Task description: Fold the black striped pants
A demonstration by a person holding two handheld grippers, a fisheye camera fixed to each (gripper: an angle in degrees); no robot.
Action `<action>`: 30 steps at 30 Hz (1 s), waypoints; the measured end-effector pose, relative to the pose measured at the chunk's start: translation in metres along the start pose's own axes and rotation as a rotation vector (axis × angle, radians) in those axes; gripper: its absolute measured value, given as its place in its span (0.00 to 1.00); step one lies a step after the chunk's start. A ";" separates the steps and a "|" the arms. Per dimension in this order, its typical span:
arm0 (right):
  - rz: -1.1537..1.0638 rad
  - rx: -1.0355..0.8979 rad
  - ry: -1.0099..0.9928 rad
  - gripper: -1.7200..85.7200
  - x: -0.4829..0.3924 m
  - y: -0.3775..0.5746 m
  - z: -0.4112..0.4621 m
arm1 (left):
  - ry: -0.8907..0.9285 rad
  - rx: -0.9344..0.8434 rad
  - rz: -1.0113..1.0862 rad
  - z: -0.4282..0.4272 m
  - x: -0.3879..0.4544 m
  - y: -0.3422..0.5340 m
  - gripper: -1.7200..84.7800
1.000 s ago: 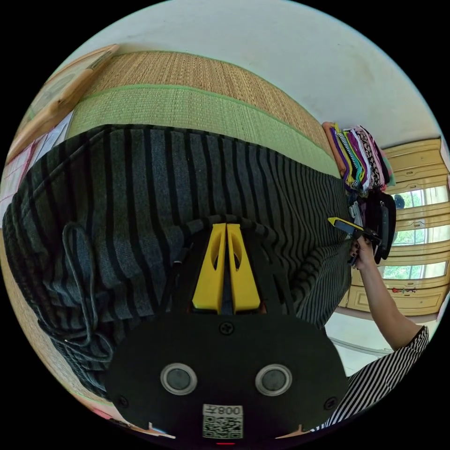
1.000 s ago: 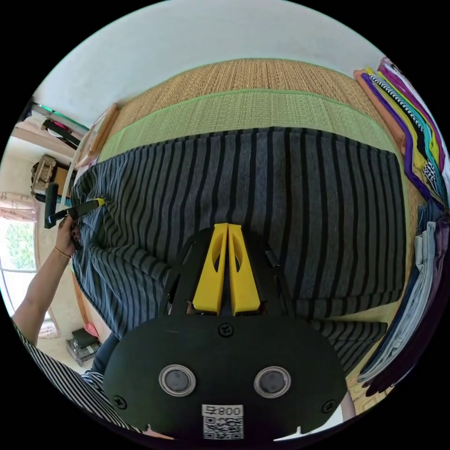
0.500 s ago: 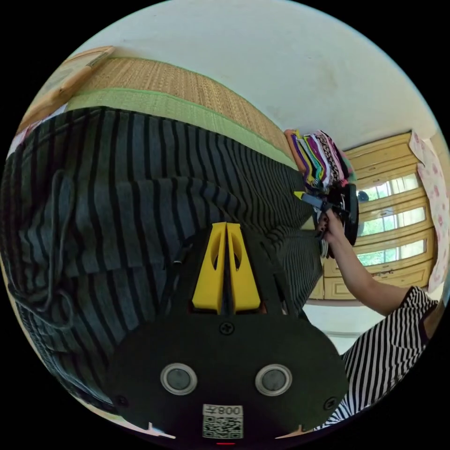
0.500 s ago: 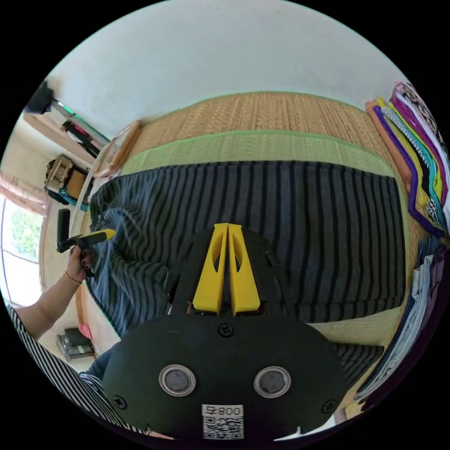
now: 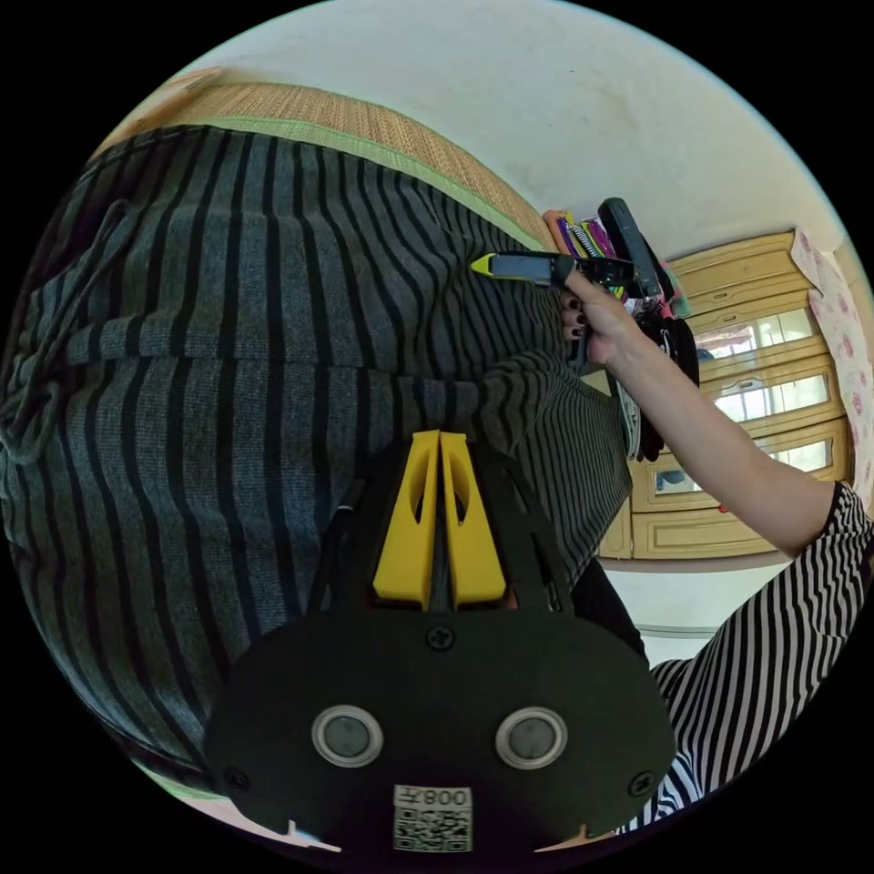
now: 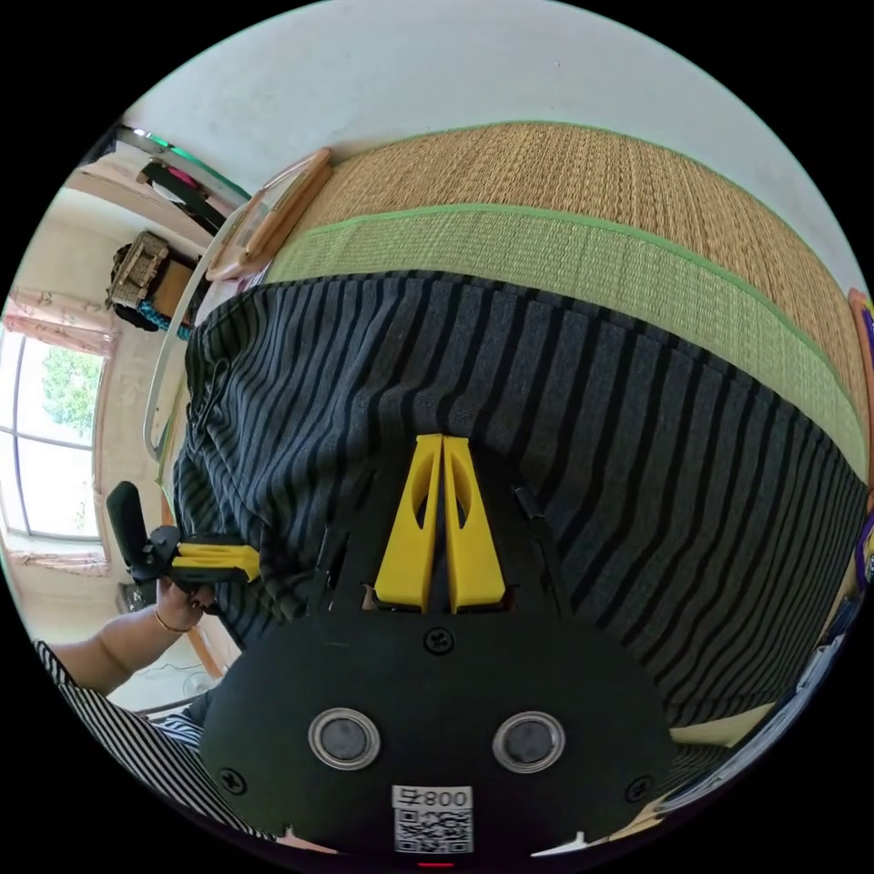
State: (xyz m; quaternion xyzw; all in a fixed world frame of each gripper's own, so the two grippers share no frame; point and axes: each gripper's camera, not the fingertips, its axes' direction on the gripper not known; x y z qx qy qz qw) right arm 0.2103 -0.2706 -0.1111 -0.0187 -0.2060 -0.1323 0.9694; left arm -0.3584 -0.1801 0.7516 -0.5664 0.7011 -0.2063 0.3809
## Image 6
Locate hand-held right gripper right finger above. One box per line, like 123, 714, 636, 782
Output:
442, 434, 508, 615

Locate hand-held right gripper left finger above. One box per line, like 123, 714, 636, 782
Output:
373, 433, 443, 612

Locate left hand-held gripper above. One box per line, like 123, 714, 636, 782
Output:
129, 523, 262, 617

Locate black striped pants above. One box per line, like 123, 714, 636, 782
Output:
170, 269, 872, 729

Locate person's left forearm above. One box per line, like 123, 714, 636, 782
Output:
48, 605, 200, 699

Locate person's left hand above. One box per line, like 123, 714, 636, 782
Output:
155, 581, 221, 634

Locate person's body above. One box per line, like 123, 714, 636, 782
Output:
32, 638, 282, 842

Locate window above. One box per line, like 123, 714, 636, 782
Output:
0, 332, 105, 542

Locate cupboard with woven basket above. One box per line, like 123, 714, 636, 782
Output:
105, 230, 208, 337

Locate pile of clothes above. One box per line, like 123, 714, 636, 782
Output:
846, 286, 874, 590

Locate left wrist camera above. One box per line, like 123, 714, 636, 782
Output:
106, 480, 150, 569

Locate white curved rail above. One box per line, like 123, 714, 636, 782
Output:
141, 203, 255, 467

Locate wooden frame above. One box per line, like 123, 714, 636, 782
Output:
204, 147, 334, 283

